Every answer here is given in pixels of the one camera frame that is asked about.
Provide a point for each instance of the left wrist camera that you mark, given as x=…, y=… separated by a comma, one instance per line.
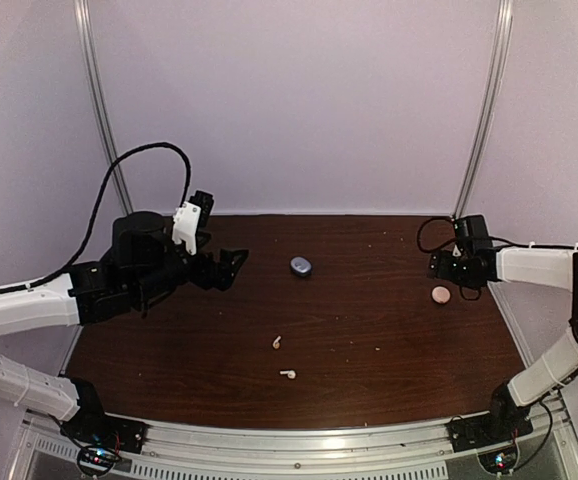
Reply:
x=190, y=221

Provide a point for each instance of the aluminium frame post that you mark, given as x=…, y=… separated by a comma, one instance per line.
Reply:
x=496, y=70
x=92, y=72

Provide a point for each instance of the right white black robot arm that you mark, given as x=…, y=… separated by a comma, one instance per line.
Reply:
x=554, y=266

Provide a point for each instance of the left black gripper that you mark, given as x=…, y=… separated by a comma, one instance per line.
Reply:
x=223, y=275

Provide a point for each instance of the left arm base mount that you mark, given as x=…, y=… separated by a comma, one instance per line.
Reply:
x=100, y=442

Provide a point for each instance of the white stem earbud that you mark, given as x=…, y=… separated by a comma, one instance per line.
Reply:
x=290, y=374

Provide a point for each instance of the cream earbud middle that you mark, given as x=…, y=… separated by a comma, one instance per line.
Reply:
x=276, y=344

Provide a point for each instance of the right aluminium frame post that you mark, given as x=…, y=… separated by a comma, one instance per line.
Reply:
x=496, y=70

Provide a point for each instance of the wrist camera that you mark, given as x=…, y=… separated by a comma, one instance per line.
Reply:
x=190, y=221
x=471, y=236

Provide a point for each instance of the left aluminium frame post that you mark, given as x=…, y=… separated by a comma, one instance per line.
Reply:
x=92, y=72

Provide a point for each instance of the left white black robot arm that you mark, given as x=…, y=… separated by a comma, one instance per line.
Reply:
x=149, y=258

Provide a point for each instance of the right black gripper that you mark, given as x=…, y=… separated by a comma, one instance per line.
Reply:
x=439, y=266

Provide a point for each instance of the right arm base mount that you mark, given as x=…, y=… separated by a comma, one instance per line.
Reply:
x=489, y=435

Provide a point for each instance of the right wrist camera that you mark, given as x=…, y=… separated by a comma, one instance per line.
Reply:
x=471, y=236

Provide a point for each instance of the purple earbud charging case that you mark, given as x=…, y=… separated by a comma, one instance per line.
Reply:
x=300, y=266

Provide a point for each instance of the pink round charging case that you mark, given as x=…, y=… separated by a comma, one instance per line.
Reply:
x=440, y=295

